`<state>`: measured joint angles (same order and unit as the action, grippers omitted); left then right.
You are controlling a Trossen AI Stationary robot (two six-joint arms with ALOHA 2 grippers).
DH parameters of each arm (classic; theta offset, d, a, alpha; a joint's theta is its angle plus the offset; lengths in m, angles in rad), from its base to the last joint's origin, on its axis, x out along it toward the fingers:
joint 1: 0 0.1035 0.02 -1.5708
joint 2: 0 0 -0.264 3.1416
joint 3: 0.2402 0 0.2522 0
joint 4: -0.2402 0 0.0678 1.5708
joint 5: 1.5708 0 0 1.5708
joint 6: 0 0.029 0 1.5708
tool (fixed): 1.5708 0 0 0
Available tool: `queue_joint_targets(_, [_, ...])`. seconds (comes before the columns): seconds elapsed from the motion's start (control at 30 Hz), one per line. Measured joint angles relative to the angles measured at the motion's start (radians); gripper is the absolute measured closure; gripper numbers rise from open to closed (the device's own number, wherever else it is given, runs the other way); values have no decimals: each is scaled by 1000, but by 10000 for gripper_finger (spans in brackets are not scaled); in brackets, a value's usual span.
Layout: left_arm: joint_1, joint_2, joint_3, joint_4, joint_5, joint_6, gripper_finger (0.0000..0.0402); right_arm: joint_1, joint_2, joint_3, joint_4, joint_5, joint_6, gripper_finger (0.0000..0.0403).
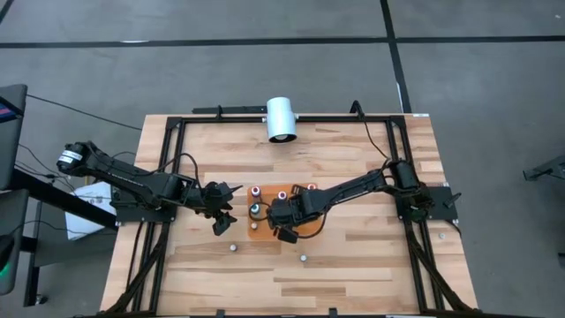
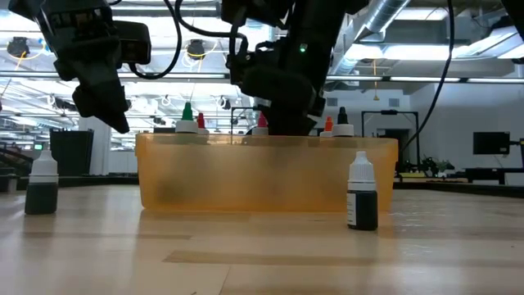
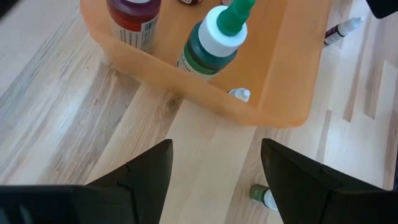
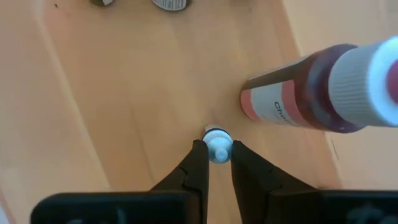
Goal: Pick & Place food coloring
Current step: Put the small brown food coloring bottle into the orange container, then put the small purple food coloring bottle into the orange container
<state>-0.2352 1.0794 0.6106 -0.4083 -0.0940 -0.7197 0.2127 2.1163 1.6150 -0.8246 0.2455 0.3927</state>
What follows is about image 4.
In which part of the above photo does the small dark dropper bottle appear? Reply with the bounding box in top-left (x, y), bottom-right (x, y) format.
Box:
top-left (201, 124), bottom-right (234, 165)

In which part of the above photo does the orange translucent plastic bin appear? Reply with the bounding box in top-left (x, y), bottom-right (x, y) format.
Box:
top-left (0, 0), bottom-right (343, 224)

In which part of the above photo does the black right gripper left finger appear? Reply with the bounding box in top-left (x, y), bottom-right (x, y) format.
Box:
top-left (30, 139), bottom-right (210, 224)

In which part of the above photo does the large green food colouring bottle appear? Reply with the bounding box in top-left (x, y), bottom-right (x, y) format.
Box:
top-left (89, 0), bottom-right (115, 7)

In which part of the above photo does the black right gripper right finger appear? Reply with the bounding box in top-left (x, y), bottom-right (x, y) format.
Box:
top-left (230, 140), bottom-right (398, 224)

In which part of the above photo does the large pink food colouring bottle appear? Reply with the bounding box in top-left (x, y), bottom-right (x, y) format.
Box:
top-left (239, 35), bottom-right (398, 134)

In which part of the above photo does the large red food colouring bottle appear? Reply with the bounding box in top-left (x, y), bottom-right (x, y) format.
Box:
top-left (151, 0), bottom-right (192, 12)

